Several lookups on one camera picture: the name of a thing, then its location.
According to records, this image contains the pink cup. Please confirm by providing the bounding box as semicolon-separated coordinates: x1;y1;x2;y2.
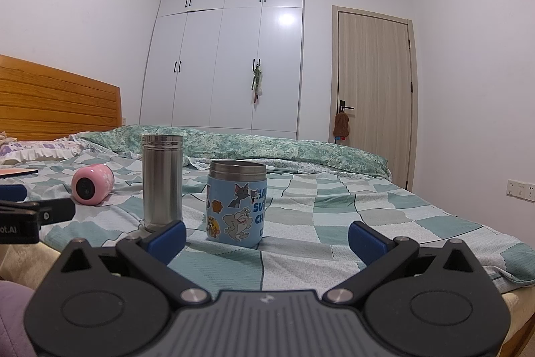
72;164;114;206

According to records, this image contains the blue cartoon cup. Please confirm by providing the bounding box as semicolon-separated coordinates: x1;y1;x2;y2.
206;160;268;248

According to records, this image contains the pink flat book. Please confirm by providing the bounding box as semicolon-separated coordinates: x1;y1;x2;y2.
0;168;38;178

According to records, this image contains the purple floral pillow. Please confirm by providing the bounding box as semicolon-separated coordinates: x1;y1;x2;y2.
1;137;84;165

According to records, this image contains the wooden headboard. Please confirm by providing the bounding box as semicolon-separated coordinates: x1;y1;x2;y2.
0;55;122;141

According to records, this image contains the stainless steel tumbler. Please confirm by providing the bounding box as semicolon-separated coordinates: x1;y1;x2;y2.
141;134;182;232

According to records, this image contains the checkered green bed sheet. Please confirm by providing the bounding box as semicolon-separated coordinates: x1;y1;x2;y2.
1;151;534;293

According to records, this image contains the brown plush toy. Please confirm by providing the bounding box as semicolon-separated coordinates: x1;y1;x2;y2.
333;111;350;141

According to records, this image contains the green floral quilt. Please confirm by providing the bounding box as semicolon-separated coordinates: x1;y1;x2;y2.
76;125;392;180

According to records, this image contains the beige wooden door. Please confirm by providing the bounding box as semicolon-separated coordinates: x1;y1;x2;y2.
328;5;418;191

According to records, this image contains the green hanging ornament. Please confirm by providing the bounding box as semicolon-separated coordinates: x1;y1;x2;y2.
251;61;263;104

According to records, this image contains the white wardrobe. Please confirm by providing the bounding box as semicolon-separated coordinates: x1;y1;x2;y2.
140;0;304;138

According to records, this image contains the white wall socket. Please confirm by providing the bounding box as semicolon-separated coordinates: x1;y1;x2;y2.
506;180;535;202

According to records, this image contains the black door handle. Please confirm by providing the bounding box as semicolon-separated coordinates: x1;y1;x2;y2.
337;100;354;120

